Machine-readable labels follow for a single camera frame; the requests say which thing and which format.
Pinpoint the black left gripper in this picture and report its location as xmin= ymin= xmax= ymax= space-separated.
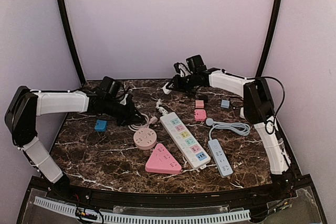
xmin=103 ymin=98 xmax=145 ymax=126

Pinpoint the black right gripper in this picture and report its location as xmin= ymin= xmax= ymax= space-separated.
xmin=166 ymin=73 xmax=197 ymax=92

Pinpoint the blue square plug adapter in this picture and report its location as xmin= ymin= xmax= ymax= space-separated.
xmin=94 ymin=120 xmax=108 ymax=132

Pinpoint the peach cube plug adapter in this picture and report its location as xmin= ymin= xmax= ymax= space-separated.
xmin=195 ymin=100 xmax=205 ymax=109

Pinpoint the pink square plug adapter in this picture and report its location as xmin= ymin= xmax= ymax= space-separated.
xmin=194 ymin=109 xmax=207 ymax=122

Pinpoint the light blue cube adapter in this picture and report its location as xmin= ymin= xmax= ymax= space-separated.
xmin=220 ymin=100 xmax=230 ymax=109

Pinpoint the round pink power socket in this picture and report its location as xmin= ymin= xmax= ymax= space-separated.
xmin=133 ymin=128 xmax=157 ymax=150

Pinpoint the white cube plug adapter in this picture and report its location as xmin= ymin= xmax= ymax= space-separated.
xmin=239 ymin=108 xmax=245 ymax=119

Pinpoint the white multi-socket power strip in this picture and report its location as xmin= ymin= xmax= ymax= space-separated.
xmin=160 ymin=112 xmax=211 ymax=169

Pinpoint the pink triangular power socket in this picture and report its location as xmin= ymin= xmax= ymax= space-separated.
xmin=145 ymin=143 xmax=182 ymax=175

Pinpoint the light blue power strip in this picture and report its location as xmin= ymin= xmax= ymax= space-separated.
xmin=208 ymin=139 xmax=233 ymax=178

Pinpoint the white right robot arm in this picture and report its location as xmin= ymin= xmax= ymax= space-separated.
xmin=163 ymin=68 xmax=291 ymax=175

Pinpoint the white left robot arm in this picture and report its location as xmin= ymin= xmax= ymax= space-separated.
xmin=5 ymin=86 xmax=144 ymax=201

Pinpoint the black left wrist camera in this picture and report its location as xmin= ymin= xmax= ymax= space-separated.
xmin=99 ymin=76 xmax=121 ymax=99

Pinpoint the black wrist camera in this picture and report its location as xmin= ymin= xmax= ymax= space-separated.
xmin=186 ymin=55 xmax=207 ymax=73
xmin=99 ymin=76 xmax=121 ymax=99

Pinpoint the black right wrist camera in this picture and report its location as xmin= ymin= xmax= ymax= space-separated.
xmin=186 ymin=55 xmax=207 ymax=73

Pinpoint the white coiled power strip cable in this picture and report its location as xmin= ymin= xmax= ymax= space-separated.
xmin=154 ymin=98 xmax=169 ymax=114

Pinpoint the white coiled round-socket cable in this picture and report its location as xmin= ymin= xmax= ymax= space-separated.
xmin=128 ymin=112 xmax=158 ymax=132

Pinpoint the light blue strip cable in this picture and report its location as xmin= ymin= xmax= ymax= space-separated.
xmin=205 ymin=118 xmax=251 ymax=141

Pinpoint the white slotted cable tray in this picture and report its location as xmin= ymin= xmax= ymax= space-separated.
xmin=33 ymin=196 xmax=250 ymax=223

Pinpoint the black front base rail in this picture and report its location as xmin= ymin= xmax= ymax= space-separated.
xmin=17 ymin=175 xmax=327 ymax=223

